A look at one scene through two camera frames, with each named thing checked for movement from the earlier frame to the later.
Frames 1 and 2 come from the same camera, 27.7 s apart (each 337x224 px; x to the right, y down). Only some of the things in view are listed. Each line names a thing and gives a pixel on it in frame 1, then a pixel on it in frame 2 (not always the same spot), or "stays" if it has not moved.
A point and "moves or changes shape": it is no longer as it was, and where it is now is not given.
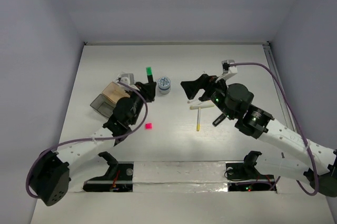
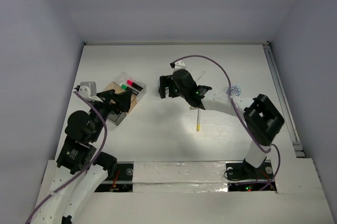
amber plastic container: [114, 91] stays
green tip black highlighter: [150, 78] → [125, 87]
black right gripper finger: [205, 78] → [171, 86]
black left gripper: [145, 90] → [111, 99]
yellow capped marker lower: [198, 119] stays
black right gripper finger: [191, 88] → [164, 83]
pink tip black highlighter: [216, 122] moves or changes shape
